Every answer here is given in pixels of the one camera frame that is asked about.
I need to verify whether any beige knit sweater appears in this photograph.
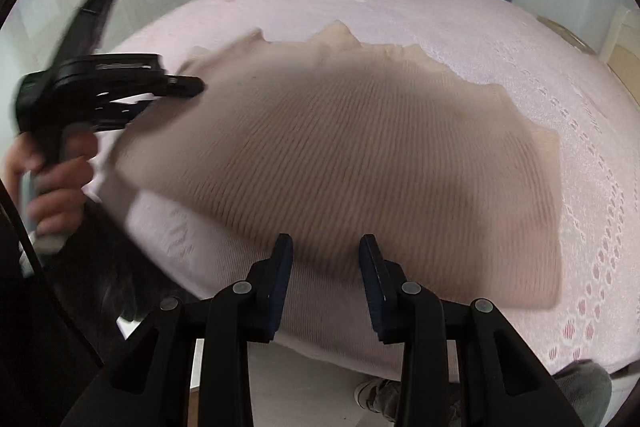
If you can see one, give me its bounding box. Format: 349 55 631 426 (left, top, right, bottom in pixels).
110 23 562 309

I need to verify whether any black sleeve left forearm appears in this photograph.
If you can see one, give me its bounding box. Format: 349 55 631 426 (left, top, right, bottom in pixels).
44 199 196 362

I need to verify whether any person's left hand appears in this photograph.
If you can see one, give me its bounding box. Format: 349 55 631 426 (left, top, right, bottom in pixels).
1 129 99 236

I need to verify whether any white shoe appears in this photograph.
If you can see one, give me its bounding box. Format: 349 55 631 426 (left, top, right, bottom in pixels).
354 378 401 423

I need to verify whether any person's grey trouser leg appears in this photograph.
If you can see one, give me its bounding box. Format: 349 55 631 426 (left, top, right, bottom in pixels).
553 360 612 427

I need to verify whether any brown box beside bed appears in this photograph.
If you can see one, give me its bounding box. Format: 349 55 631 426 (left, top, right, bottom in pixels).
537 15 597 55

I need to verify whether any cream and tan headboard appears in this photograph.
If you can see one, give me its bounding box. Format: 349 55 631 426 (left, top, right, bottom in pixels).
600 5 640 103

